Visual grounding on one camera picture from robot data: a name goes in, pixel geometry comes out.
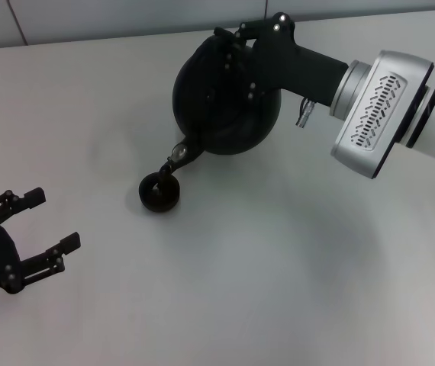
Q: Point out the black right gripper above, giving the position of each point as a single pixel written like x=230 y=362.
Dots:
x=286 y=65

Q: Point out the black round teapot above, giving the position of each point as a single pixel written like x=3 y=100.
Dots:
x=232 y=129

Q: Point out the small black teacup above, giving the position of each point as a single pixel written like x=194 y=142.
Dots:
x=160 y=200

